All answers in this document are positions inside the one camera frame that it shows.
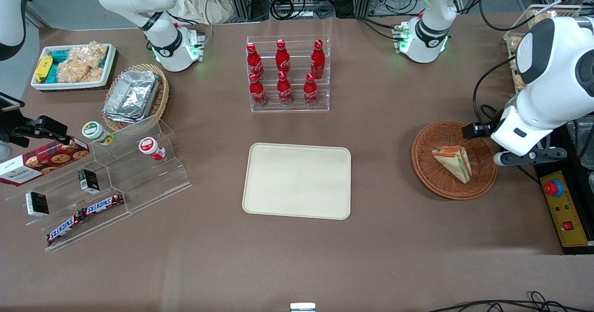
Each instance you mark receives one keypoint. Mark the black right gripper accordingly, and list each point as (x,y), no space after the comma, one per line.
(17,130)

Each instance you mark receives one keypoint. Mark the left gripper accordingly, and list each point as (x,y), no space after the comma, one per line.
(478,129)

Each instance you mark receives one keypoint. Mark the triangular sandwich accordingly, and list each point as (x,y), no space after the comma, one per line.
(455,163)

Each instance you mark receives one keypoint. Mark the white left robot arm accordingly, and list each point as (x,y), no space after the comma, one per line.
(557,70)

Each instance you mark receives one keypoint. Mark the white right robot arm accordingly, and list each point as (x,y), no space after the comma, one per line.
(158,33)

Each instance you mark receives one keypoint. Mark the brown wicker basket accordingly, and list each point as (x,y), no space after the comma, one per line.
(441,177)

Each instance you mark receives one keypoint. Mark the light oval wicker basket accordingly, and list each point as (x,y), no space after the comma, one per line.
(160,100)

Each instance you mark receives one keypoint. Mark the beige plastic tray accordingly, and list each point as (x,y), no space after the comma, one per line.
(297,181)

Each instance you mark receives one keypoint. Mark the red Walkers cookie box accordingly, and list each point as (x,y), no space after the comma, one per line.
(41,163)

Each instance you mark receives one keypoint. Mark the green lid yogurt cup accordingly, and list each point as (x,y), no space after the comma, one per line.
(95,132)

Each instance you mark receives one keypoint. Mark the white rectangular snack bin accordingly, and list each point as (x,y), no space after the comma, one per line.
(74,85)

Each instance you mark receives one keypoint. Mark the yellow snack packet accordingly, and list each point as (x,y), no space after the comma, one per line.
(43,68)

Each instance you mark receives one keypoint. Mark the bagged fried snack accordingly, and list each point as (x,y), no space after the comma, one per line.
(519,82)
(515,45)
(543,18)

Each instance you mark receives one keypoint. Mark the small black box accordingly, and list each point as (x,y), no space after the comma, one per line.
(88,180)
(37,204)

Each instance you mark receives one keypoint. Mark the clear bag of rice crackers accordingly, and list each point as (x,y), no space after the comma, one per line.
(83,63)

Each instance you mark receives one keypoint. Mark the teal snack packet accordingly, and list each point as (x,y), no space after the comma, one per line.
(59,54)

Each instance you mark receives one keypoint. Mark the black countertop appliance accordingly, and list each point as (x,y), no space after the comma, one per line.
(564,140)

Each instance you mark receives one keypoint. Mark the stacked aluminium foil containers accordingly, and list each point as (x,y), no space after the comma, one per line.
(132,96)

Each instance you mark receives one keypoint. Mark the Snickers chocolate bar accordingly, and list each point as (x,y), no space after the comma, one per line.
(103,204)
(65,228)

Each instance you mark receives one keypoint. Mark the red emergency stop button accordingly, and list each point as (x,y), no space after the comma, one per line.
(553,188)

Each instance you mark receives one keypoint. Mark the red lid yogurt cup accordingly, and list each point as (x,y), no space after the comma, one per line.
(151,147)

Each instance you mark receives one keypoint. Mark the clear acrylic stepped shelf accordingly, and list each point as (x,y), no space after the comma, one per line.
(139,182)

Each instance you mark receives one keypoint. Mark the clear glass dish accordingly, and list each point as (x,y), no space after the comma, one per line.
(585,140)

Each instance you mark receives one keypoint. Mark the yellow control box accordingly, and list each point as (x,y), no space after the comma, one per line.
(564,219)

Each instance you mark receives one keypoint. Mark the white power strip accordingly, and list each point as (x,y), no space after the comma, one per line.
(394,3)

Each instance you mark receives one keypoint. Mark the red cola bottle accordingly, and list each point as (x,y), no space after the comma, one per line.
(254,61)
(310,90)
(284,89)
(282,57)
(318,59)
(257,91)

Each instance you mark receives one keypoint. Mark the clear acrylic bottle rack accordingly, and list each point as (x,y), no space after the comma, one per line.
(290,105)

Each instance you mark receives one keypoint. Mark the beige crumpled cloth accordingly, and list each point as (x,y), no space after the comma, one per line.
(199,3)

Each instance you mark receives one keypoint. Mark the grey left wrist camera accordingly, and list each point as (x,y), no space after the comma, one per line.
(533,156)

